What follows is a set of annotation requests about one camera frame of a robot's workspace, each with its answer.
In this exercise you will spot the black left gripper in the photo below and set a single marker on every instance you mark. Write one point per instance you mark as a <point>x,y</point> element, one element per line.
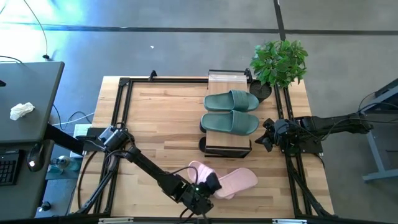
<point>196,199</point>

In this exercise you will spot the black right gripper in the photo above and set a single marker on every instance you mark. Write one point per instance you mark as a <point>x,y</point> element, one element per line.
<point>281,132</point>

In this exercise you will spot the pink foam slide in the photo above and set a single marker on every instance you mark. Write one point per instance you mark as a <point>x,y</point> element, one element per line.
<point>199,171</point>
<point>239,182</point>

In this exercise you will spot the green foam slide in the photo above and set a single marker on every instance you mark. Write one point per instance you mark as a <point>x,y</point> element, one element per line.
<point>224,123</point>
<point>224,101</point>

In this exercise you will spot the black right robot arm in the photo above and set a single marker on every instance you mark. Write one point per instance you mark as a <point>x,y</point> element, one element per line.
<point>329,123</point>

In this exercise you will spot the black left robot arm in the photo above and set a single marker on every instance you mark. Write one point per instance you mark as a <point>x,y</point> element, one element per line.
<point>149,166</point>

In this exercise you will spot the black plant pot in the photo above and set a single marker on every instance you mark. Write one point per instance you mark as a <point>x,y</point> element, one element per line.
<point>259,92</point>

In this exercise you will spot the green leafy plant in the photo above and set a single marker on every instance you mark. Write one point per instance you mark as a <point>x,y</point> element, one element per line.
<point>280,62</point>

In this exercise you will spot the white power box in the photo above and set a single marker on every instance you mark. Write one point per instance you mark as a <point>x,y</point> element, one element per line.
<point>81,130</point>

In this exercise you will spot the teal water bottle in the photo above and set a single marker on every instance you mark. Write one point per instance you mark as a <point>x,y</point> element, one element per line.
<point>63,162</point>

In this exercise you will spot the black desk support bar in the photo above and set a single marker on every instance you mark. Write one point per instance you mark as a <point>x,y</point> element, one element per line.
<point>62,138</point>

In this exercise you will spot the small black desk caster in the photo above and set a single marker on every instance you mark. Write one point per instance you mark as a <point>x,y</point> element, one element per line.
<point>45,206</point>

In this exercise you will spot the black computer mouse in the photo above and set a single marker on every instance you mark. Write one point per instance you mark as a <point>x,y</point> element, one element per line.
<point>35,155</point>

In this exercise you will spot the grey office desk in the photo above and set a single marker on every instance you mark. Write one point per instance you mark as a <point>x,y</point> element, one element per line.
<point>31,87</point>
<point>18,199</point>

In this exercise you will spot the crumpled white tissue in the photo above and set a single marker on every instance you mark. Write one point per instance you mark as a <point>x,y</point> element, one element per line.
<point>21,110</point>

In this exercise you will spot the black computer keyboard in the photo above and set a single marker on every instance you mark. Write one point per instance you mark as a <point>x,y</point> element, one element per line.
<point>7,168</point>

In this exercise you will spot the small black desk object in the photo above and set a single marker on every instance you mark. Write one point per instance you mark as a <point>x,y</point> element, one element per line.
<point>2,83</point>

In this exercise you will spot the black frame wooden shoe shelf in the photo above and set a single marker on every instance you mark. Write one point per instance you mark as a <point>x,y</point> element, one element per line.
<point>228,141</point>

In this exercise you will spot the silver metal bracket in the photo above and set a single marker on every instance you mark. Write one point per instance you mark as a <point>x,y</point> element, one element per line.
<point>115,220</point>
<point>289,221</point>

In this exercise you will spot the grey metal table frame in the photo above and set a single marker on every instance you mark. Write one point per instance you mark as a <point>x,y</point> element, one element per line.
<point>375,149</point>

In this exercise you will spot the black aluminium table frame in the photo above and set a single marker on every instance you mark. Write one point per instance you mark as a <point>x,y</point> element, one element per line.
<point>174,80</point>

